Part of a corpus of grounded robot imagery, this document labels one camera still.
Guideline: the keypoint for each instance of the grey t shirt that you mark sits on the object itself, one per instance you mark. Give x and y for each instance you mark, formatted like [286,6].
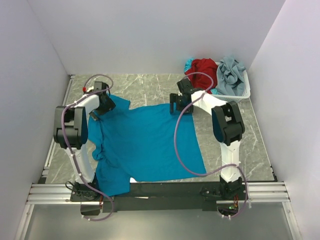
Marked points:
[230,77]

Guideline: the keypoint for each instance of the red t shirt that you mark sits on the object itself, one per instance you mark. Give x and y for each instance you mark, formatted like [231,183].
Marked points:
[206,66]

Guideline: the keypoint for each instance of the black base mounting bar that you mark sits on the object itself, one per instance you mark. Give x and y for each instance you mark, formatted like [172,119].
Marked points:
[203,195]

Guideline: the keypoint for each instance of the aluminium rail frame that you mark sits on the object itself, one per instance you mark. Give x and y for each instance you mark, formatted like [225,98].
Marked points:
[50,215]

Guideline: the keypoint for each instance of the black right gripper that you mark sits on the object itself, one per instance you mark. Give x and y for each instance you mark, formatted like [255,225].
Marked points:
[173,103]

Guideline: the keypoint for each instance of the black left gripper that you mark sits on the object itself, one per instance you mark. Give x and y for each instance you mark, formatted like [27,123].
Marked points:
[107,105]

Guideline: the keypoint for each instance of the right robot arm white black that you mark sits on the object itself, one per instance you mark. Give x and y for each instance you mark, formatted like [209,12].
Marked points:
[228,129]

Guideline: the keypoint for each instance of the white laundry basket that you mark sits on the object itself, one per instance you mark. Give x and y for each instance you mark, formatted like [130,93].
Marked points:
[225,78]

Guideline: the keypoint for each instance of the light blue garment in basket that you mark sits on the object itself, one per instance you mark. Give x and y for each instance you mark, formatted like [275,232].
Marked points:
[188,64]

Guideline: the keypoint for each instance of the blue t shirt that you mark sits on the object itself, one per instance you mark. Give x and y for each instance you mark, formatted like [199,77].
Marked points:
[139,144]

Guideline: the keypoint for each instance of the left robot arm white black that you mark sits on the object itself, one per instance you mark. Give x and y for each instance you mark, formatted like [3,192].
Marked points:
[71,132]

